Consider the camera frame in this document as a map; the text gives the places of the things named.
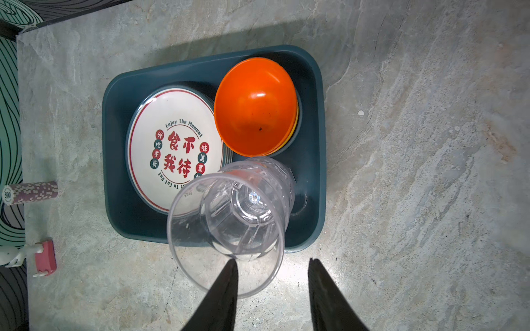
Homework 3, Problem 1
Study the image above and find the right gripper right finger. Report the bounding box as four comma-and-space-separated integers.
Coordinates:
308, 259, 368, 331

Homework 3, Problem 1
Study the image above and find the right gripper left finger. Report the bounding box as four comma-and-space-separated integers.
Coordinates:
182, 259, 239, 331

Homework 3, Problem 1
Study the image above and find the blue bowl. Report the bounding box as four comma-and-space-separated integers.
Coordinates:
270, 91, 303, 157

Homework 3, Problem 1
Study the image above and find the enjoy the moment plate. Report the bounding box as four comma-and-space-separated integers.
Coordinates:
125, 85, 233, 214

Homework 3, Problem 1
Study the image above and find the orange bowl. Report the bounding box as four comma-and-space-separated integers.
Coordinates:
214, 57, 298, 157

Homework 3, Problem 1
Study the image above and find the clear plastic cup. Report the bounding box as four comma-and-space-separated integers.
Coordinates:
201, 157, 295, 261

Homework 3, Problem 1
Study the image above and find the yellow bowl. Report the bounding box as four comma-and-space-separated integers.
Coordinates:
270, 102, 302, 156

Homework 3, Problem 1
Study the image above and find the teal plastic bin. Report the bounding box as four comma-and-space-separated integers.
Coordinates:
102, 45, 327, 253

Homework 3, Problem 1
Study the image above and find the white rabbit figurine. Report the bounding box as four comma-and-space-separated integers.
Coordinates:
1, 240, 57, 278

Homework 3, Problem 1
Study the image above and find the pink checkered small cup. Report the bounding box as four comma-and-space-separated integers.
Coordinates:
1, 181, 59, 205

